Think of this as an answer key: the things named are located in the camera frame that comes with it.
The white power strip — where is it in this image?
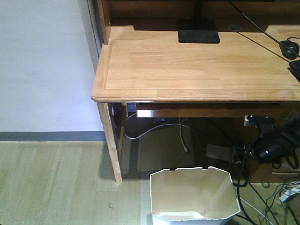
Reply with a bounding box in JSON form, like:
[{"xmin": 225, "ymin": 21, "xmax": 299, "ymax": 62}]
[{"xmin": 279, "ymin": 184, "xmax": 300, "ymax": 203}]

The black computer mouse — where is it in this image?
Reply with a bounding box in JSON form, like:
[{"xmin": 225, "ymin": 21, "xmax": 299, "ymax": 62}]
[{"xmin": 279, "ymin": 40, "xmax": 300, "ymax": 60}]

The white cable under desk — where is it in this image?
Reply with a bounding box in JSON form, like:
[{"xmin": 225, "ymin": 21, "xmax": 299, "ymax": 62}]
[{"xmin": 124, "ymin": 112, "xmax": 208, "ymax": 155}]

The wooden keyboard drawer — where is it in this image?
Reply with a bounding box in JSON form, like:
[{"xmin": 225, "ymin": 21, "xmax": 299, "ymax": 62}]
[{"xmin": 136, "ymin": 103, "xmax": 285, "ymax": 118}]

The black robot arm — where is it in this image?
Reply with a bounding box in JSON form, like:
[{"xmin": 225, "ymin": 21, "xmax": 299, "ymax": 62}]
[{"xmin": 232, "ymin": 114, "xmax": 300, "ymax": 169}]

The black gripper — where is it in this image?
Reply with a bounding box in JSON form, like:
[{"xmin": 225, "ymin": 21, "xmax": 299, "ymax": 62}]
[{"xmin": 232, "ymin": 132, "xmax": 285, "ymax": 165}]

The white plastic trash bin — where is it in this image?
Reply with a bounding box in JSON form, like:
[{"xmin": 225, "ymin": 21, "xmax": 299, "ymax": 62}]
[{"xmin": 150, "ymin": 166, "xmax": 240, "ymax": 225}]

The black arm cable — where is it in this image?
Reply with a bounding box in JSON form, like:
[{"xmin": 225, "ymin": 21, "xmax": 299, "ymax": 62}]
[{"xmin": 234, "ymin": 150, "xmax": 265, "ymax": 225}]

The wooden desk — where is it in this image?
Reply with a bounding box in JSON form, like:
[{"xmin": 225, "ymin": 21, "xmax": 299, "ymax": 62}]
[{"xmin": 91, "ymin": 0, "xmax": 300, "ymax": 182}]

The black keyboard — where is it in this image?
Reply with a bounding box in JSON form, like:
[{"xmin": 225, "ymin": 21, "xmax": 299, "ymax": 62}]
[{"xmin": 289, "ymin": 60, "xmax": 300, "ymax": 82}]

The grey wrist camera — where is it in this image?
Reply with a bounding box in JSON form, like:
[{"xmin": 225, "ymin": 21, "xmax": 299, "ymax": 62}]
[{"xmin": 243, "ymin": 115, "xmax": 276, "ymax": 135}]

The black computer monitor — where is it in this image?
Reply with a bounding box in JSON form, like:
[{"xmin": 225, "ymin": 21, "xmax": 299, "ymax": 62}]
[{"xmin": 176, "ymin": 0, "xmax": 276, "ymax": 44}]

